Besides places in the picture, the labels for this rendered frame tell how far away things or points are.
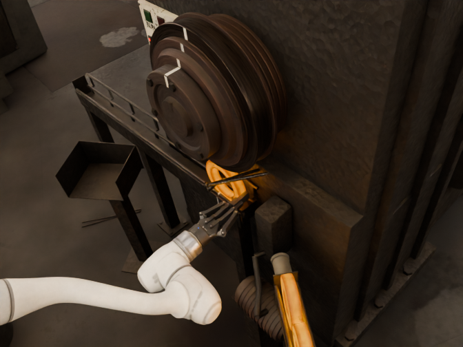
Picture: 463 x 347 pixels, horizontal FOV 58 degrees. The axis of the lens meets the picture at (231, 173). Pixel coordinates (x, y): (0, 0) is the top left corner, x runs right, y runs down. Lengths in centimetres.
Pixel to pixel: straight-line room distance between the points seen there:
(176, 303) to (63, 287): 29
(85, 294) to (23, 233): 157
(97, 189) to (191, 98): 87
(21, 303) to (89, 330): 111
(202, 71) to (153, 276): 62
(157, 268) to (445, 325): 131
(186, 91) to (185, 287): 53
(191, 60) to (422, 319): 152
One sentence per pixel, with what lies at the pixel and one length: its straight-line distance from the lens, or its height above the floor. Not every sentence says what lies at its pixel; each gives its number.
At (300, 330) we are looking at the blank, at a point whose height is 79.
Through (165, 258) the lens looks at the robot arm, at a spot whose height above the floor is 77.
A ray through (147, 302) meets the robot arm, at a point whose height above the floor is 84.
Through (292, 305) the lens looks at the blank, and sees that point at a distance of 119.
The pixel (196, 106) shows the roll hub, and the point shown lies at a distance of 106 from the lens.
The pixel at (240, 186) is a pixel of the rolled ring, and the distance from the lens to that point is 141.
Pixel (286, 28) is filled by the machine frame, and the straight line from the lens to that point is 105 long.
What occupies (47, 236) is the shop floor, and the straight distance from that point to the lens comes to 260.
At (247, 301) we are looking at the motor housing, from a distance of 149.
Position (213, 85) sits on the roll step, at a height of 124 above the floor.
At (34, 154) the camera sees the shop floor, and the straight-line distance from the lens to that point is 316.
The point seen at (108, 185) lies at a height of 60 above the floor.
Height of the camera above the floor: 184
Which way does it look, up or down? 46 degrees down
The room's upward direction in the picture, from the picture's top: 9 degrees counter-clockwise
